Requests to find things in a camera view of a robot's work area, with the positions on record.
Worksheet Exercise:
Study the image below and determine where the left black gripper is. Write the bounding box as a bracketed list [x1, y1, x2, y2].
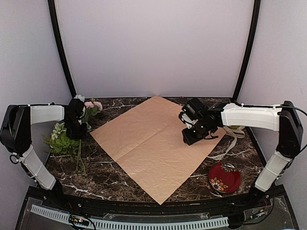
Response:
[64, 117, 87, 139]

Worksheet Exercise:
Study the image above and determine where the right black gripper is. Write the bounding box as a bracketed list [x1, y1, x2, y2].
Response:
[182, 119, 213, 145]

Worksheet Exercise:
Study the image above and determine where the pink fake rose stem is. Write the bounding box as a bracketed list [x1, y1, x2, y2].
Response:
[82, 98, 103, 131]

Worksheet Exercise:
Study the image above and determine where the beige wrapping paper sheet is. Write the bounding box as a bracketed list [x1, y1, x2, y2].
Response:
[91, 96, 225, 204]

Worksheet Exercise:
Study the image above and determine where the blue fake flower stem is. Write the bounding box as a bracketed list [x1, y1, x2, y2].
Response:
[74, 94, 85, 102]

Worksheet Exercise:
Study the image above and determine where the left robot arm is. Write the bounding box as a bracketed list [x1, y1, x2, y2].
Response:
[0, 98, 87, 209]

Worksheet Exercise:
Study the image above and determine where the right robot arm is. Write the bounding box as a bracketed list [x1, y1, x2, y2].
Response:
[178, 98, 306, 208]

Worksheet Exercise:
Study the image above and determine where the yellow-green cup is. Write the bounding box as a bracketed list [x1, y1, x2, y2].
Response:
[229, 126, 245, 130]

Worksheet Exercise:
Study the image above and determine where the white printed ribbon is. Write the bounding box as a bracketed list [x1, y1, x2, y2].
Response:
[207, 126, 245, 161]

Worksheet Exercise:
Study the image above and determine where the red floral plate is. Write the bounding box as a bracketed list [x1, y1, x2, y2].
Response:
[208, 163, 241, 194]

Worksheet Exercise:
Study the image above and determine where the black front table rail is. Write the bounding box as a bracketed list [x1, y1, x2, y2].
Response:
[26, 185, 284, 216]

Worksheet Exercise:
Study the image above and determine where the white slotted cable duct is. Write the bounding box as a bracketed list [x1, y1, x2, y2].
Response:
[30, 205, 229, 230]

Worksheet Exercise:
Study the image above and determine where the left black frame post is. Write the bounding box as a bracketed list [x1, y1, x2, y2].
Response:
[47, 0, 77, 98]

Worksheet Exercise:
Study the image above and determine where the black frame post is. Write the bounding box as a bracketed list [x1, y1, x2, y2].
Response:
[47, 0, 77, 98]
[232, 0, 261, 102]

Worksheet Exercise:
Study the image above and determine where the right black frame post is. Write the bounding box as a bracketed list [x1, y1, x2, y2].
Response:
[232, 0, 261, 102]

